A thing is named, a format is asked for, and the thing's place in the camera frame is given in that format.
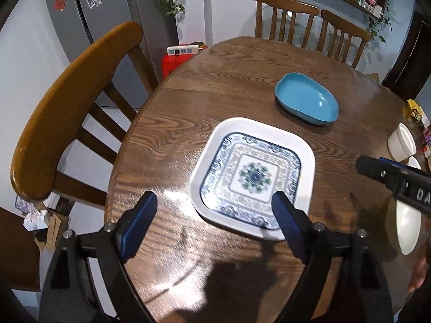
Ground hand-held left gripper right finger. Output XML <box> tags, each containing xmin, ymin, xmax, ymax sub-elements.
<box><xmin>271</xmin><ymin>191</ymin><xmax>393</xmax><ymax>323</ymax></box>

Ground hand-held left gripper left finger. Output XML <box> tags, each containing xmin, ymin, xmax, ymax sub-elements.
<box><xmin>40</xmin><ymin>191</ymin><xmax>159</xmax><ymax>323</ymax></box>

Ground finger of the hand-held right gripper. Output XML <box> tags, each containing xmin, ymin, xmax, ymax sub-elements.
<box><xmin>356</xmin><ymin>156</ymin><xmax>405</xmax><ymax>191</ymax></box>
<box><xmin>378</xmin><ymin>157</ymin><xmax>420</xmax><ymax>172</ymax></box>

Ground large white bowl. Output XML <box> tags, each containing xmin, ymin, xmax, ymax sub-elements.
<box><xmin>405</xmin><ymin>156</ymin><xmax>423</xmax><ymax>172</ymax></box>

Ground square blue patterned plate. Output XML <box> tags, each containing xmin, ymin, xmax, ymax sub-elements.
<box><xmin>189</xmin><ymin>117</ymin><xmax>316</xmax><ymax>241</ymax></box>

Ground blue oval plate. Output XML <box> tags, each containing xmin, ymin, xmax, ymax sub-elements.
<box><xmin>274</xmin><ymin>72</ymin><xmax>339</xmax><ymax>126</ymax></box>

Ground person's right hand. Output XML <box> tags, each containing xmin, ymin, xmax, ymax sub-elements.
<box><xmin>407</xmin><ymin>254</ymin><xmax>431</xmax><ymax>295</ymax></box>

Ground white ribbed cup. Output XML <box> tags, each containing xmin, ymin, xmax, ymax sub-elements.
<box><xmin>387</xmin><ymin>123</ymin><xmax>416</xmax><ymax>162</ymax></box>

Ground colourful snack packets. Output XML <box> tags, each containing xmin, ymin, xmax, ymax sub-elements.
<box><xmin>422</xmin><ymin>127</ymin><xmax>431</xmax><ymax>170</ymax></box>

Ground yellow snack packet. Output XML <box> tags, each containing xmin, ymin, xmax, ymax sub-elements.
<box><xmin>406</xmin><ymin>99</ymin><xmax>431</xmax><ymax>129</ymax></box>

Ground dark box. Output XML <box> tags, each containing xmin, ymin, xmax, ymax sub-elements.
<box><xmin>46</xmin><ymin>193</ymin><xmax>75</xmax><ymax>215</ymax></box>

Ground white carton pack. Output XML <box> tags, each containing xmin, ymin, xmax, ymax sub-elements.
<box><xmin>22</xmin><ymin>208</ymin><xmax>50</xmax><ymax>232</ymax></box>

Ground dark wooden door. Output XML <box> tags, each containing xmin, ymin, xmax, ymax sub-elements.
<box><xmin>381</xmin><ymin>3</ymin><xmax>431</xmax><ymax>102</ymax></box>

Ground brown wooden seat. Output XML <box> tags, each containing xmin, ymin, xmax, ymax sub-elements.
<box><xmin>0</xmin><ymin>205</ymin><xmax>41</xmax><ymax>292</ymax></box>

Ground green vine plant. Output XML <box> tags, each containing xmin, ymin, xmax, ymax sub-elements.
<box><xmin>368</xmin><ymin>0</ymin><xmax>395</xmax><ymax>43</ymax></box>

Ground wooden chair with curved back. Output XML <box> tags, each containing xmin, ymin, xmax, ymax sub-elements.
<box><xmin>10</xmin><ymin>21</ymin><xmax>159</xmax><ymax>210</ymax></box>

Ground wooden spindle-back chair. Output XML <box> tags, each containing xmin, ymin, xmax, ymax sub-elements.
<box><xmin>252</xmin><ymin>0</ymin><xmax>320</xmax><ymax>45</ymax></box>
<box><xmin>317</xmin><ymin>9</ymin><xmax>371</xmax><ymax>70</ymax></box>

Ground red plastic stool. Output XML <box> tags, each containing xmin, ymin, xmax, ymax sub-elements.
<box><xmin>161</xmin><ymin>53</ymin><xmax>195</xmax><ymax>82</ymax></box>

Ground white power strip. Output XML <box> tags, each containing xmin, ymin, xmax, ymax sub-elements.
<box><xmin>167</xmin><ymin>43</ymin><xmax>200</xmax><ymax>56</ymax></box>

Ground grey refrigerator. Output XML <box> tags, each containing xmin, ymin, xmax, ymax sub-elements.
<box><xmin>42</xmin><ymin>0</ymin><xmax>174</xmax><ymax>109</ymax></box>

